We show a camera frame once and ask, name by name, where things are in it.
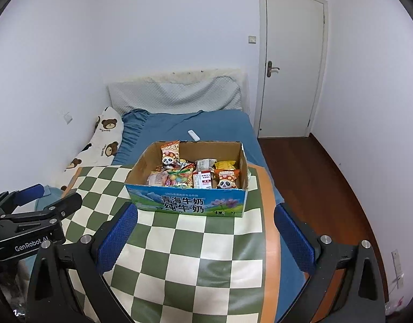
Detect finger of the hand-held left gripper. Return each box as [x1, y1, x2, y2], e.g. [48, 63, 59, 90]
[6, 193, 83, 233]
[0, 183, 46, 215]

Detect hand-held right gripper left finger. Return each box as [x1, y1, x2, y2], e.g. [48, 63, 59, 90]
[26, 202, 138, 323]

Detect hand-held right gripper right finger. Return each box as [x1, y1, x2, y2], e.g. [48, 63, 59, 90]
[274, 203, 386, 323]

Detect pink snack packet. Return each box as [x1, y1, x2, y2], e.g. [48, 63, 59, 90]
[147, 171, 170, 187]

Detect cardboard box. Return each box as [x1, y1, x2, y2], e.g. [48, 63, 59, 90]
[125, 141, 251, 217]

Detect colourful candy packet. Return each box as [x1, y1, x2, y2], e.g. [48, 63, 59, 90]
[168, 170, 193, 188]

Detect orange panda snack packet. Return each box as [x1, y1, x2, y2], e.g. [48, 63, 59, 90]
[214, 170, 241, 190]
[161, 141, 181, 166]

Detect red white snack packet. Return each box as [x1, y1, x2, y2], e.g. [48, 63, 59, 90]
[192, 170, 214, 190]

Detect green white checkered mat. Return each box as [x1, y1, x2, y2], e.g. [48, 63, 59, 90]
[61, 165, 282, 323]

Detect bear print pillow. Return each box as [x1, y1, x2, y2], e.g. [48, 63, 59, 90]
[60, 107, 125, 192]

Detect small yellow snack packet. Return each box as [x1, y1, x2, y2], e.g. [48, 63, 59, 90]
[214, 160, 237, 172]

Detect clear silver snack packet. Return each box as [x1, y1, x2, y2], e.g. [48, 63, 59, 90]
[196, 158, 218, 172]

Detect blue bed sheet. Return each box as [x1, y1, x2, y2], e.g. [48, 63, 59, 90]
[34, 109, 308, 323]

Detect white quilted pillow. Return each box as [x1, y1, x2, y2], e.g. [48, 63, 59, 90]
[107, 69, 249, 115]

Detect white door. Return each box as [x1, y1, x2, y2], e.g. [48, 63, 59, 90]
[258, 0, 329, 139]

